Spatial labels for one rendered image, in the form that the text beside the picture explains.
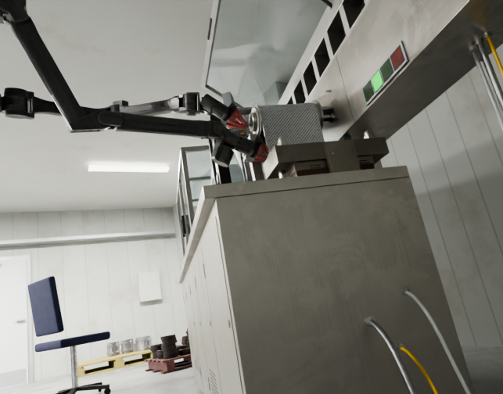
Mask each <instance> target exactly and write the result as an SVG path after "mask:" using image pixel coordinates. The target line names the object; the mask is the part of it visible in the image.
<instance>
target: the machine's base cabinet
mask: <svg viewBox="0 0 503 394"><path fill-rule="evenodd" d="M182 286H183V294H184V296H183V298H184V303H185V312H186V319H187V325H188V332H189V344H190V350H191V361H192V369H193V374H194V377H195V379H196V381H197V382H198V384H199V387H200V388H201V390H202V392H203V394H409V391H408V389H407V387H406V384H405V383H404V380H403V378H402V376H401V373H400V371H399V369H398V367H397V365H396V363H395V361H394V358H393V356H392V354H391V353H390V351H389V349H388V347H387V345H386V343H385V342H384V341H383V339H382V337H381V336H380V334H379V333H378V332H377V331H376V330H375V329H374V328H373V327H369V326H367V325H366V324H365V318H366V317H367V316H373V317H374V318H375V319H376V322H377V323H378V324H379V325H380V326H381V327H382V328H383V329H384V331H385V332H386V333H387V334H388V336H389V337H390V339H391V341H392V342H393V344H394V346H395V347H396V344H397V343H399V342H402V343H404V344H405V349H407V350H408V351H409V352H411V353H412V354H413V355H414V356H415V358H416V359H417V360H418V361H419V363H420V364H421V365H422V366H423V368H424V369H425V371H426V373H427V374H428V375H429V377H430V379H431V381H432V383H433V384H434V386H435V388H436V390H437V391H438V393H439V394H466V392H465V390H464V388H463V386H462V383H461V382H460V380H459V378H458V376H457V374H456V372H455V370H454V368H453V366H452V364H451V362H450V360H449V358H448V356H447V354H446V352H445V350H444V348H443V346H442V344H441V341H440V339H439V337H438V335H437V334H436V332H435V330H434V328H433V326H432V325H431V323H430V321H429V319H428V317H427V316H426V314H425V313H424V311H423V310H422V308H421V307H420V306H419V304H417V302H416V301H414V299H413V298H412V297H410V296H409V295H402V294H401V289H402V288H403V287H408V288H410V291H411V293H412V294H414V295H415V296H416V297H417V298H418V299H419V300H420V301H421V302H422V303H423V305H424V306H425V307H426V309H427V310H428V311H429V313H430V314H431V316H432V318H433V319H434V320H435V322H436V324H437V327H438V328H439V329H440V332H441V334H442V336H443V337H444V340H445V342H446V343H447V346H448V348H449V350H450V351H451V354H452V356H453V357H454V360H455V362H456V364H457V365H458V368H459V370H460V371H461V373H462V376H463V378H464V379H465V382H466V384H467V386H468V387H469V389H470V391H471V393H472V394H475V391H474V388H473V386H472V381H471V378H470V375H469V371H468V368H467V365H466V362H465V358H464V355H463V352H462V348H461V345H460V342H459V339H458V334H457V332H456V329H455V325H454V321H453V318H452V316H451V311H450V308H449V306H448V302H447V298H446V295H445V292H444V288H443V285H442V282H441V280H440V275H439V272H438V269H437V265H436V261H435V259H434V256H433V251H432V249H431V245H430V243H429V238H428V235H427V233H426V228H425V225H424V223H423V219H422V215H421V212H420V209H419V205H418V202H417V199H416V196H415V192H414V188H413V186H412V183H411V178H410V177H402V178H394V179H387V180H379V181H366V182H358V183H351V184H337V185H330V186H322V187H315V188H302V189H294V190H286V191H279V192H265V193H258V194H251V195H237V196H229V197H222V198H216V199H215V200H214V204H213V206H212V208H211V211H210V214H209V216H208V218H207V222H206V224H205V226H204V229H203V232H202V234H201V236H200V239H199V242H198V244H197V247H196V250H195V252H194V254H193V257H192V260H191V263H190V264H189V268H188V270H187V273H186V275H185V278H184V281H183V282H182ZM397 351H398V353H399V355H400V357H401V359H402V361H403V363H404V365H405V367H406V369H407V372H408V374H409V376H410V378H411V381H412V383H413V385H414V387H415V390H416V392H417V393H418V394H434V392H433V390H432V388H431V387H430V385H429V383H428V381H427V380H426V377H425V376H424V374H423V373H422V372H421V370H420V369H419V367H418V365H417V364H416V363H415V361H414V360H413V359H412V358H411V357H410V356H409V355H408V354H407V353H406V352H405V351H399V350H397Z"/></svg>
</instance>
